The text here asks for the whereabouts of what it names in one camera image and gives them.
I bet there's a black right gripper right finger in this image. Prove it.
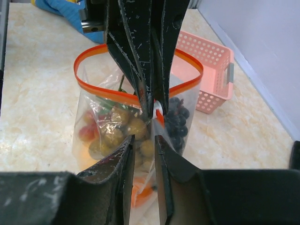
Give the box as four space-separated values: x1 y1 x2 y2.
155 135 300 225

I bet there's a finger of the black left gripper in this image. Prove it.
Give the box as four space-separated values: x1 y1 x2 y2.
150 0 190 115

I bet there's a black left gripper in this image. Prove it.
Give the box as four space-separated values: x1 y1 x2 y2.
79 0 155 119

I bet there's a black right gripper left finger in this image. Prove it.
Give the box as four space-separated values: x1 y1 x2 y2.
0 136 135 225

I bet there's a red orange tangerine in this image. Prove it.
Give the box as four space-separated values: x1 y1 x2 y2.
131 177 154 209

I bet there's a brown longan bunch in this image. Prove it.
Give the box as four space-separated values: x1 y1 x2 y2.
89 112 154 171

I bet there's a dark grape bunch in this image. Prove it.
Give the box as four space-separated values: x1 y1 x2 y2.
164 97 190 156

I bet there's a red cherry tomato sprig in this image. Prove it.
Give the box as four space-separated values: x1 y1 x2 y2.
78 90 133 147

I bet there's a pink plastic basket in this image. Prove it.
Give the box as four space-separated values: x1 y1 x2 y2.
170 31 234 114

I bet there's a clear zip top bag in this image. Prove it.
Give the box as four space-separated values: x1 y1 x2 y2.
72 45 203 225

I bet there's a blue cloth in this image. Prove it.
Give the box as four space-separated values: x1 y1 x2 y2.
31 0 104 44

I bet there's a black floral pillow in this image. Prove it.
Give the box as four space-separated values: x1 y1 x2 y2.
289 141 300 170

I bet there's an aluminium frame rail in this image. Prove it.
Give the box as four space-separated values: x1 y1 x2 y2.
0 0 10 107

